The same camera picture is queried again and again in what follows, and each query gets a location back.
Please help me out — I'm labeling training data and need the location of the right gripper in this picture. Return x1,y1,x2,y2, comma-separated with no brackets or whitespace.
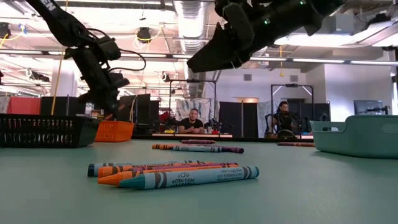
186,0,326,74

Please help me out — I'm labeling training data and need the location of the teal plastic bin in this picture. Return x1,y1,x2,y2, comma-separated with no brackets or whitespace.
310,114,398,160

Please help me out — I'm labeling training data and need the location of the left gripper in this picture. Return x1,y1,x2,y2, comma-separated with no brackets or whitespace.
77,77,121,121

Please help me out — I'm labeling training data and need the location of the person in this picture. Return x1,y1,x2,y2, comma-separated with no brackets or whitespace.
178,108,206,135
267,100,301,139

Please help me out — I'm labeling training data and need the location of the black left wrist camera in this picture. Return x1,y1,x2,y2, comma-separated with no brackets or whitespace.
108,72,131,90

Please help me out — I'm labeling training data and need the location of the black plastic basket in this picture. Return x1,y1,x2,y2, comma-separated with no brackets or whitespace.
0,113,102,149

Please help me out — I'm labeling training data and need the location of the grey ceiling air unit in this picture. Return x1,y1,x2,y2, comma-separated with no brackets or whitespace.
323,14,355,35

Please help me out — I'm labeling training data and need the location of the dark blue crayon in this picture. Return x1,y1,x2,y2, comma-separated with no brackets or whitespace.
87,160,201,178

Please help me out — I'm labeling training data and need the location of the wooden background table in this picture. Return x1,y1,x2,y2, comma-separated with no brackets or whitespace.
151,133,234,139

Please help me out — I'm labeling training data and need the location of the teal table mat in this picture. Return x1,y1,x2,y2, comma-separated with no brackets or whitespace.
0,138,398,224

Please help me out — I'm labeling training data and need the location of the patterned hanging cloth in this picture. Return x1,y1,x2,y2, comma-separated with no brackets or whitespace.
175,98,220,125

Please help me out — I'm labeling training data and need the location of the black partition panel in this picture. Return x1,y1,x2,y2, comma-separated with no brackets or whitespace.
218,101,259,139
40,95,94,118
119,93,160,125

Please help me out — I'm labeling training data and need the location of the red partition panel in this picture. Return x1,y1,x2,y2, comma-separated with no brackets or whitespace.
6,95,42,115

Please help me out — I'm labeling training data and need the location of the yellow hanging cable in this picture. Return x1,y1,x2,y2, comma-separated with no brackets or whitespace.
50,58,68,116

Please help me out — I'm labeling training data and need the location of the orange plastic basket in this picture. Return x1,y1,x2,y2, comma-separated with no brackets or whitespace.
94,119,136,143

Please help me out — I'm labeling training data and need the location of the black metal frame rig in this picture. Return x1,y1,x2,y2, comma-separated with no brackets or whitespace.
270,83,315,138
168,79,218,134

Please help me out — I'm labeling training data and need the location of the long ceiling light bar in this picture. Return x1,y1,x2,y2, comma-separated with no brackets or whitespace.
0,49,398,67

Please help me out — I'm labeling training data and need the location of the silver ventilation duct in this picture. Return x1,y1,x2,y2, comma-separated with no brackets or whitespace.
173,0,208,99

